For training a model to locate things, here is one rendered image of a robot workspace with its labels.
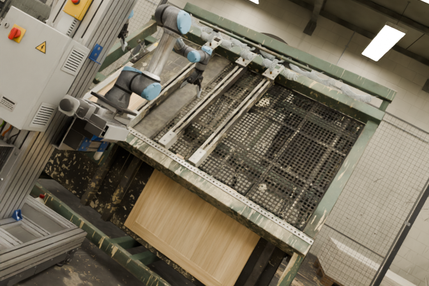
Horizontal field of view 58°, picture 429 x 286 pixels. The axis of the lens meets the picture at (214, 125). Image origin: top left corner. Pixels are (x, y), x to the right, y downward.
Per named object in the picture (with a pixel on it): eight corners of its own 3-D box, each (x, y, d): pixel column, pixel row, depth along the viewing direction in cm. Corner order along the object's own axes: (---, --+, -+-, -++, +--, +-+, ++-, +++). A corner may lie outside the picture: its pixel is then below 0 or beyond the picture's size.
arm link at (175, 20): (138, 93, 232) (177, 9, 226) (156, 104, 226) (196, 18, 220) (126, 90, 221) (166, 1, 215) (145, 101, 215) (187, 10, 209)
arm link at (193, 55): (180, 58, 253) (191, 57, 262) (194, 65, 249) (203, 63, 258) (184, 46, 250) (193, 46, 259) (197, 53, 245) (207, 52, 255)
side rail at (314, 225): (298, 239, 236) (302, 232, 228) (363, 129, 297) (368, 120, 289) (310, 247, 233) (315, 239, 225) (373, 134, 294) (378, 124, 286)
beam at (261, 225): (49, 101, 305) (45, 90, 296) (61, 92, 311) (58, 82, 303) (302, 263, 227) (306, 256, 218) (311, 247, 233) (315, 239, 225)
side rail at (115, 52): (62, 92, 311) (58, 82, 303) (152, 29, 372) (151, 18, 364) (67, 96, 309) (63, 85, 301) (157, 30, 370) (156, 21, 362)
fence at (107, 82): (82, 101, 298) (81, 97, 295) (162, 41, 350) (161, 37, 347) (86, 103, 296) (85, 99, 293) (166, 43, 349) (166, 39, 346)
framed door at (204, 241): (124, 224, 286) (123, 225, 284) (161, 159, 286) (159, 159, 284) (226, 299, 254) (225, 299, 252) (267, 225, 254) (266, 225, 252)
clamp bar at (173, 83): (121, 124, 283) (116, 101, 265) (214, 45, 349) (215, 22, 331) (131, 131, 280) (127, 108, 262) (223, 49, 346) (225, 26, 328)
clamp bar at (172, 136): (156, 146, 272) (154, 123, 253) (246, 59, 337) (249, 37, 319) (168, 152, 268) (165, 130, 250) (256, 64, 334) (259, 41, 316)
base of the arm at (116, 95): (120, 106, 219) (129, 91, 219) (99, 94, 222) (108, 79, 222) (130, 110, 234) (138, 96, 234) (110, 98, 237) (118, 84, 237)
